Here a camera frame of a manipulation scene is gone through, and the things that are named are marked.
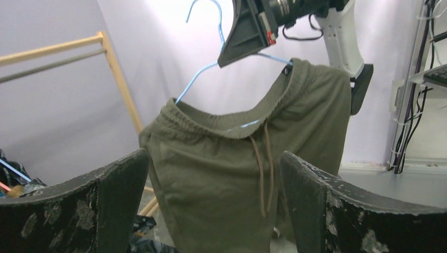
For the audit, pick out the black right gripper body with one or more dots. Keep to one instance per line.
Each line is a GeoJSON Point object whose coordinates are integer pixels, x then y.
{"type": "Point", "coordinates": [254, 28]}

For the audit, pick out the wooden clothes rack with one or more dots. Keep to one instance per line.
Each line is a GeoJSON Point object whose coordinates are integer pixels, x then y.
{"type": "Point", "coordinates": [66, 121]}

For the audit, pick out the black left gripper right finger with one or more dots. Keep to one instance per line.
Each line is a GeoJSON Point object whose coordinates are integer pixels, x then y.
{"type": "Point", "coordinates": [328, 214]}

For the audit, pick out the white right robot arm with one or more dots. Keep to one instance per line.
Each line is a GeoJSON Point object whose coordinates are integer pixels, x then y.
{"type": "Point", "coordinates": [337, 27]}

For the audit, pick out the olive green shorts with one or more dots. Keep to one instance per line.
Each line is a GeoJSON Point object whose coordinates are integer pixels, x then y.
{"type": "Point", "coordinates": [216, 177]}

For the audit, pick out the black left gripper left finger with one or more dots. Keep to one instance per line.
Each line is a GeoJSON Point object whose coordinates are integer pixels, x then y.
{"type": "Point", "coordinates": [70, 213]}

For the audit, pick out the dark leaf-print shorts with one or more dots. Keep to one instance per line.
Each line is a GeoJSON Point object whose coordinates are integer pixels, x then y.
{"type": "Point", "coordinates": [21, 181]}

